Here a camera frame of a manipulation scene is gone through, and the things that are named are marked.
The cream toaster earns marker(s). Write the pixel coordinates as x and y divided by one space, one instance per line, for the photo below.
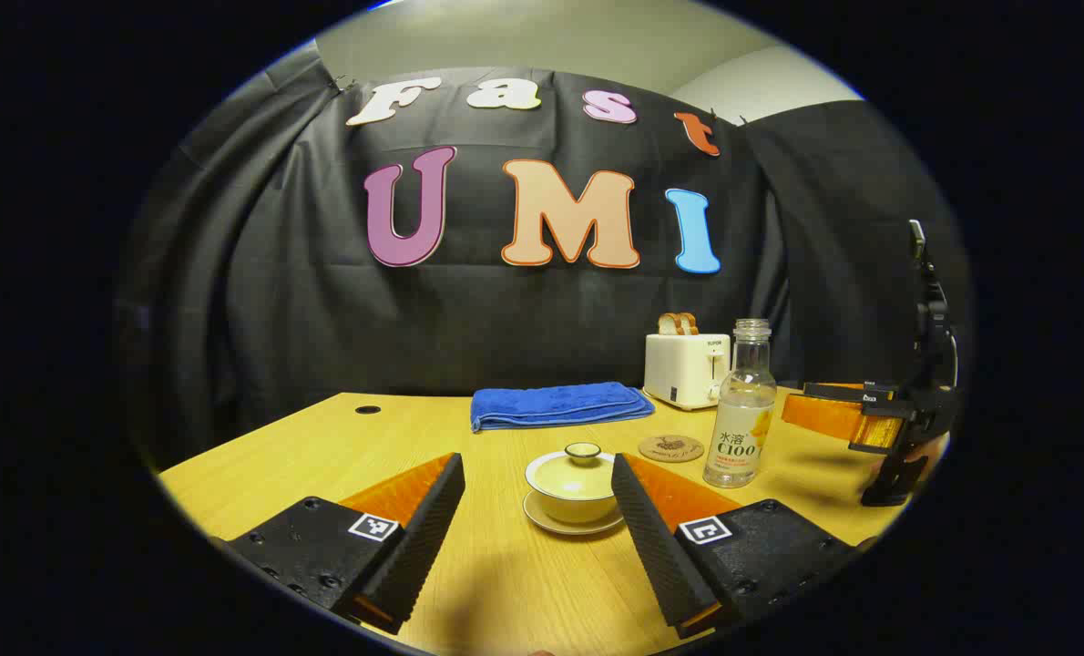
683 369

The cream ceramic saucer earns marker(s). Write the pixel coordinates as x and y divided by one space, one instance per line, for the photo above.
547 523

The clear glass water bottle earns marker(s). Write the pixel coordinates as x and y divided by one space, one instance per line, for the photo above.
738 419

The cream teacup lid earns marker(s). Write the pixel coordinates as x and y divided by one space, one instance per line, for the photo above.
571 474

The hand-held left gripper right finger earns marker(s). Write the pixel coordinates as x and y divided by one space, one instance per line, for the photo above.
656 547

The round cork coaster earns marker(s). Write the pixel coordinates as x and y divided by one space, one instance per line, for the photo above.
671 448

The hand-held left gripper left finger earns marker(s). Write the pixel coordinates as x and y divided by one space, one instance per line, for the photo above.
424 538

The cream ceramic teacup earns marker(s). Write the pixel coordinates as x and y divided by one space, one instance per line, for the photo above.
574 510

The folded blue towel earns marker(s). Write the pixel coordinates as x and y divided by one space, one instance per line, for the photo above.
560 404

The toast bread slice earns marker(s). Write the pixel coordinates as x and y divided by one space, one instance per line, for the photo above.
667 324
687 323

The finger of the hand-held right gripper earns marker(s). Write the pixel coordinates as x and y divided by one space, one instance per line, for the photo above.
824 417
847 393

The black backdrop cloth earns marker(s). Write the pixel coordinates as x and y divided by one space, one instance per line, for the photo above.
323 301

